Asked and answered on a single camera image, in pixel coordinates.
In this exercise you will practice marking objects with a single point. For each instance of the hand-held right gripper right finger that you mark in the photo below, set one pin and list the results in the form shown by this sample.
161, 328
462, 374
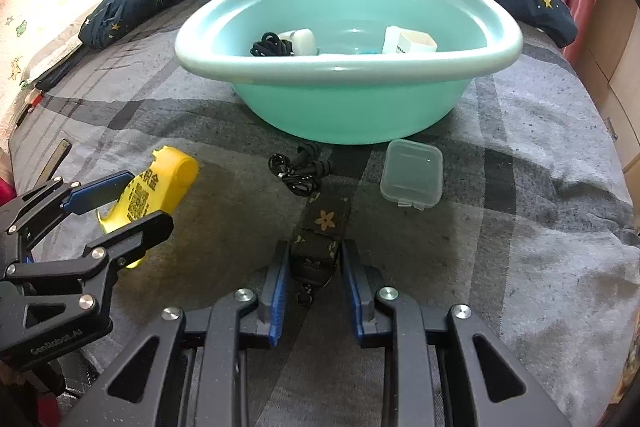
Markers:
352, 297

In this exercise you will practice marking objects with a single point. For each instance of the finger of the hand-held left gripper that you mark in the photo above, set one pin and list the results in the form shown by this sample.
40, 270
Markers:
140, 232
95, 196

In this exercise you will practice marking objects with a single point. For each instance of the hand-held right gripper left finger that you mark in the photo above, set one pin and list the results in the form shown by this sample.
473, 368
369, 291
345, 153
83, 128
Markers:
275, 302

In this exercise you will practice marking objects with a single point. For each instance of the yellow printed tag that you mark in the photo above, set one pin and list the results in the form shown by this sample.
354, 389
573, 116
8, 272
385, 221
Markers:
165, 177

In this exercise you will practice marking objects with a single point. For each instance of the teal plastic basin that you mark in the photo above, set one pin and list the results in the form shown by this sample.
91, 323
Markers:
350, 107

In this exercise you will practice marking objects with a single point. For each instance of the white charger plug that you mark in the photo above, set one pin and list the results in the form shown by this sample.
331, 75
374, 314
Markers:
302, 41

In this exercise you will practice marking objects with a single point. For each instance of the dark-framed flat object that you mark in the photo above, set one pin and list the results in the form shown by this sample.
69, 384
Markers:
55, 161

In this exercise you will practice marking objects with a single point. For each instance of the red cloth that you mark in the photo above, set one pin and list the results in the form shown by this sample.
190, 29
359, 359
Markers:
6, 192

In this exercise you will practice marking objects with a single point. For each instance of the red and white marker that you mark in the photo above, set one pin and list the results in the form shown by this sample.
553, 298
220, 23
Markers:
29, 107

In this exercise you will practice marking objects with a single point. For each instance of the small clear plastic box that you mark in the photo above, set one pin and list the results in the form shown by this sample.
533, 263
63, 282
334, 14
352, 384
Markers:
410, 172

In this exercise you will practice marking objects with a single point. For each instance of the white box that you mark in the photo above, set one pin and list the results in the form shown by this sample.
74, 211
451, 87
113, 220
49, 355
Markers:
410, 42

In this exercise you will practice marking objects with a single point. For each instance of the beige wooden wardrobe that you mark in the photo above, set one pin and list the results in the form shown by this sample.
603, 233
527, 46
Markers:
620, 82

